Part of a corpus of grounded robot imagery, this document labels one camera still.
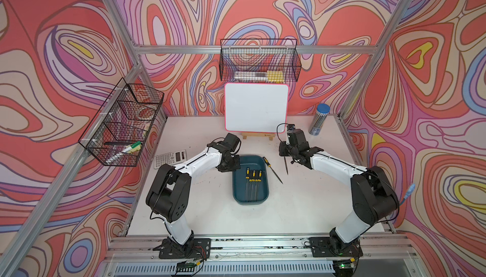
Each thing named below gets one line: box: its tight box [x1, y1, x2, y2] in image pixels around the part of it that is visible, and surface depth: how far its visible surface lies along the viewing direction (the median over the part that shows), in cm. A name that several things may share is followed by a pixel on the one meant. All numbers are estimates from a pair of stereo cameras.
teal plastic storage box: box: [232, 155, 269, 205], surface depth 92 cm
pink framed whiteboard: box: [224, 82, 290, 134], surface depth 103 cm
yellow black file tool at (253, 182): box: [251, 169, 257, 202], surface depth 93 cm
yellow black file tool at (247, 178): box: [244, 166, 250, 202], surface depth 92 cm
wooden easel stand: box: [241, 132, 276, 142], surface depth 109 cm
